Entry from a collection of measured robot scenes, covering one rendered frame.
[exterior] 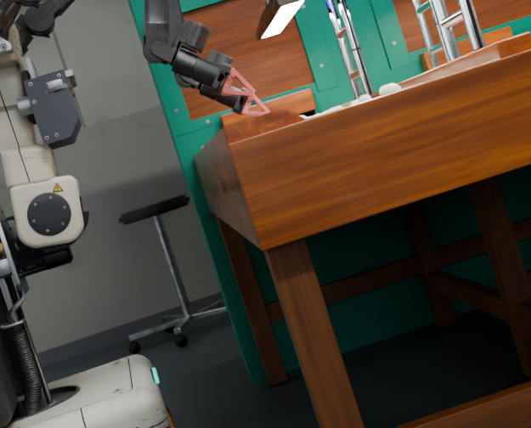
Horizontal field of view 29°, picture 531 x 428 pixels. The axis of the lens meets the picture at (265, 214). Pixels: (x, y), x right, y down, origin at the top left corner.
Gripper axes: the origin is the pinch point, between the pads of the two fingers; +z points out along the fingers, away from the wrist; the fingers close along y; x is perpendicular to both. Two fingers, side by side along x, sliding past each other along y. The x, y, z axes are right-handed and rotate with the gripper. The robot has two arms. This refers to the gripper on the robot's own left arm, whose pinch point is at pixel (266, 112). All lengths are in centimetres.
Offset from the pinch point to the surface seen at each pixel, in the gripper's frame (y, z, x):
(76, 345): 236, -27, 127
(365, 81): -15.4, 20.1, -17.2
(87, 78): 243, -76, 0
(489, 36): 35, 58, -55
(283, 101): 34.7, 5.6, -8.4
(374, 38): 42, 25, -40
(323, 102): 40.7, 18.0, -14.0
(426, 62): 35, 43, -38
